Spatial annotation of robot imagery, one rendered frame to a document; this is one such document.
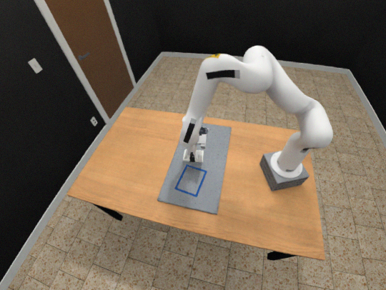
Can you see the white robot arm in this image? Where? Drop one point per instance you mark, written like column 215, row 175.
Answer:
column 259, row 72

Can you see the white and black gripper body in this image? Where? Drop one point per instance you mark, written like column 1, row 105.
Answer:
column 192, row 149

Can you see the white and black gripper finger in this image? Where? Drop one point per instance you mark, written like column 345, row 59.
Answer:
column 192, row 159

